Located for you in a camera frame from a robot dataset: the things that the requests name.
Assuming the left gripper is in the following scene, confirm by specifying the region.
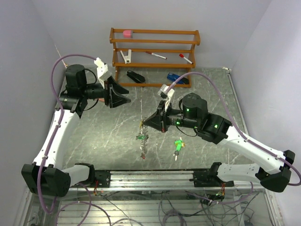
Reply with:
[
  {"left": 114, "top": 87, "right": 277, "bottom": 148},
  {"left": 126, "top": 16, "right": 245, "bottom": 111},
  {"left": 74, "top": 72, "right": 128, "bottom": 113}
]
[{"left": 82, "top": 76, "right": 131, "bottom": 109}]

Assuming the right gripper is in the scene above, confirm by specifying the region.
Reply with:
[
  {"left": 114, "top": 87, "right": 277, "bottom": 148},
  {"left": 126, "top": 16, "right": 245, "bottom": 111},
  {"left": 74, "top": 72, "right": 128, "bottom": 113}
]
[{"left": 144, "top": 99, "right": 200, "bottom": 133}]

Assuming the metal key ring disc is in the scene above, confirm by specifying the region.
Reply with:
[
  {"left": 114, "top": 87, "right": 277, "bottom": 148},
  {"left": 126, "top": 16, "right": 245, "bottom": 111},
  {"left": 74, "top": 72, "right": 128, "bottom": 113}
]
[{"left": 136, "top": 118, "right": 149, "bottom": 159}]

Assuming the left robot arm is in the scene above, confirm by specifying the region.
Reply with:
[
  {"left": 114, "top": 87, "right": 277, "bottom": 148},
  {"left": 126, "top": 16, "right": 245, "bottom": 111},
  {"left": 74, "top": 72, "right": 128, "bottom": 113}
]
[{"left": 21, "top": 64, "right": 131, "bottom": 197}]

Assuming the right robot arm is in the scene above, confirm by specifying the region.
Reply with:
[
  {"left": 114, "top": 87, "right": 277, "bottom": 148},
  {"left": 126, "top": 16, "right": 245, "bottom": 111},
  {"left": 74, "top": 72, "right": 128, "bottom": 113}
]
[{"left": 143, "top": 93, "right": 295, "bottom": 193}]

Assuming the black stapler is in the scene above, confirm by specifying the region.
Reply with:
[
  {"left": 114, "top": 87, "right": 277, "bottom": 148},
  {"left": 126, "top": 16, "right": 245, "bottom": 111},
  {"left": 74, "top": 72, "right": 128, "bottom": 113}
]
[{"left": 127, "top": 70, "right": 145, "bottom": 84}]

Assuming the green tag key upper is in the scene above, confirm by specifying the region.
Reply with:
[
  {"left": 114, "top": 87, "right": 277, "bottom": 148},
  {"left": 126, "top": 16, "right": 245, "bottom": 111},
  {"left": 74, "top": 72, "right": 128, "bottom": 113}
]
[{"left": 174, "top": 140, "right": 185, "bottom": 147}]

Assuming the green tag key lower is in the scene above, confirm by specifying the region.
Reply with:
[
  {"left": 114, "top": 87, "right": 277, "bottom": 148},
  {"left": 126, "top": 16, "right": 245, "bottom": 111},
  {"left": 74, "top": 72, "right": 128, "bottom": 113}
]
[{"left": 174, "top": 145, "right": 182, "bottom": 161}]

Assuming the white clip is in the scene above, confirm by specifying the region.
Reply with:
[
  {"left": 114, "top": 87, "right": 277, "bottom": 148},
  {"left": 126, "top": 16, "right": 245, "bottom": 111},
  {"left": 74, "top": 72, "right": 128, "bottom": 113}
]
[{"left": 120, "top": 49, "right": 132, "bottom": 64}]

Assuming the wooden shelf rack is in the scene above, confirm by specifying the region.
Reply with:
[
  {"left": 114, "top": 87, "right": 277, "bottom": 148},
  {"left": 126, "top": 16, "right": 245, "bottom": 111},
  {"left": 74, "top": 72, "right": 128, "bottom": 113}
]
[{"left": 109, "top": 28, "right": 201, "bottom": 81}]

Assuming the blue stapler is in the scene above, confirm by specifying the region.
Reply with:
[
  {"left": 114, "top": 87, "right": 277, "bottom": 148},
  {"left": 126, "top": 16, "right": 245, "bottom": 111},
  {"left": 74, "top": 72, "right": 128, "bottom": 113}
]
[{"left": 167, "top": 73, "right": 190, "bottom": 85}]

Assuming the red white marker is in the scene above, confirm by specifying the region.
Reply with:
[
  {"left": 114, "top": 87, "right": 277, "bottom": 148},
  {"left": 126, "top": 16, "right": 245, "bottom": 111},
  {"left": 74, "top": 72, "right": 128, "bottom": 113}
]
[{"left": 145, "top": 51, "right": 167, "bottom": 60}]

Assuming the pink eraser block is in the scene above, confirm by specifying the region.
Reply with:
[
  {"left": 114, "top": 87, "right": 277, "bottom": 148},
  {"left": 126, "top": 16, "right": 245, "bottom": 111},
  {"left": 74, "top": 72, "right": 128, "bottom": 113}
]
[{"left": 123, "top": 30, "right": 133, "bottom": 39}]

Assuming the red capped marker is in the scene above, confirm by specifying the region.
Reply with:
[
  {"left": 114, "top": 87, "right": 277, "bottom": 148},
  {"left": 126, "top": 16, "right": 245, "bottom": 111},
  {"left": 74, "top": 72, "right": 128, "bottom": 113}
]
[{"left": 179, "top": 54, "right": 193, "bottom": 64}]

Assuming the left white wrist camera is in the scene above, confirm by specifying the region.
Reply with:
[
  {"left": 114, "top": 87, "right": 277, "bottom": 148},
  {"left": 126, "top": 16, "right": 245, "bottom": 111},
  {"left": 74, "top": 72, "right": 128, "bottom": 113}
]
[{"left": 94, "top": 57, "right": 110, "bottom": 88}]

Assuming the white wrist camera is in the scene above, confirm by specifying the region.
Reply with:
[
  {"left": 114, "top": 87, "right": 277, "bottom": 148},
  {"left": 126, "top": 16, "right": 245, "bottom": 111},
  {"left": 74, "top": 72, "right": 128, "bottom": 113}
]
[
  {"left": 94, "top": 57, "right": 110, "bottom": 88},
  {"left": 158, "top": 83, "right": 175, "bottom": 112}
]

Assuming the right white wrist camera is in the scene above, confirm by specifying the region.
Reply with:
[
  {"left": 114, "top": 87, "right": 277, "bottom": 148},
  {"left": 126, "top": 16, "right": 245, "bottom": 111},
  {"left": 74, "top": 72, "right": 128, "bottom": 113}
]
[{"left": 158, "top": 83, "right": 175, "bottom": 112}]

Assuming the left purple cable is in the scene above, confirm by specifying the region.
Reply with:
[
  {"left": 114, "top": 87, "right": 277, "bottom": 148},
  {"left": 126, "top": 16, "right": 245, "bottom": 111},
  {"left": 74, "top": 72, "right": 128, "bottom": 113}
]
[{"left": 37, "top": 54, "right": 111, "bottom": 226}]

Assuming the purple cable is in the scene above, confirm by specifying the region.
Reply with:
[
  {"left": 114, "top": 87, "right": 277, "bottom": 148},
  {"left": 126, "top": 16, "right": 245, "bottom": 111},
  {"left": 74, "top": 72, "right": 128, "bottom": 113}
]
[
  {"left": 37, "top": 54, "right": 111, "bottom": 226},
  {"left": 164, "top": 72, "right": 301, "bottom": 205}
]

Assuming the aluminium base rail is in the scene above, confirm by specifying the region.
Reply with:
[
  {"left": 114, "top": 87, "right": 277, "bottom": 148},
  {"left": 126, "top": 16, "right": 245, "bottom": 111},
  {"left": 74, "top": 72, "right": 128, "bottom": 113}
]
[{"left": 28, "top": 169, "right": 273, "bottom": 191}]

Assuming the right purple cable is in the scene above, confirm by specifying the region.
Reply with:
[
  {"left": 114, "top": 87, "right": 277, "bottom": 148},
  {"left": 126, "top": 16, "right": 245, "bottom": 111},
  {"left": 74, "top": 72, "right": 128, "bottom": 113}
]
[{"left": 164, "top": 72, "right": 301, "bottom": 205}]

